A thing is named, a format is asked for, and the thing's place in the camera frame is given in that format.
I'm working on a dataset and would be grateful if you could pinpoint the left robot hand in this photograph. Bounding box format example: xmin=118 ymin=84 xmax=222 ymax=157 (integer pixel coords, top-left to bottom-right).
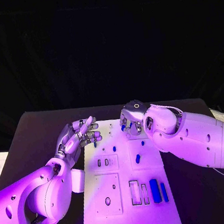
xmin=50 ymin=115 xmax=106 ymax=171

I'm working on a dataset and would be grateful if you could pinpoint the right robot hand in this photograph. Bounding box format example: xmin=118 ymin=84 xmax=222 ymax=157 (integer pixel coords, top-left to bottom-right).
xmin=116 ymin=98 xmax=155 ymax=140

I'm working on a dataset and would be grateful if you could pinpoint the white task board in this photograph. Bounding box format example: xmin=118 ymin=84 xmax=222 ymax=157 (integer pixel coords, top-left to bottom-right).
xmin=67 ymin=111 xmax=183 ymax=224

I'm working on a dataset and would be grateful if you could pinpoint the white side panel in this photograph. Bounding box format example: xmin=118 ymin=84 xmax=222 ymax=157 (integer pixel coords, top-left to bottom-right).
xmin=0 ymin=150 xmax=14 ymax=191

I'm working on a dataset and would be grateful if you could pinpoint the thick blue cylinder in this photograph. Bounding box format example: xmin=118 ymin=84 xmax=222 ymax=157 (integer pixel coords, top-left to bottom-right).
xmin=148 ymin=178 xmax=163 ymax=204

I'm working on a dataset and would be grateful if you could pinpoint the thin blue cylinder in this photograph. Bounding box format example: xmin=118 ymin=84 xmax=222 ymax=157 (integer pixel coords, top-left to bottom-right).
xmin=160 ymin=182 xmax=170 ymax=203

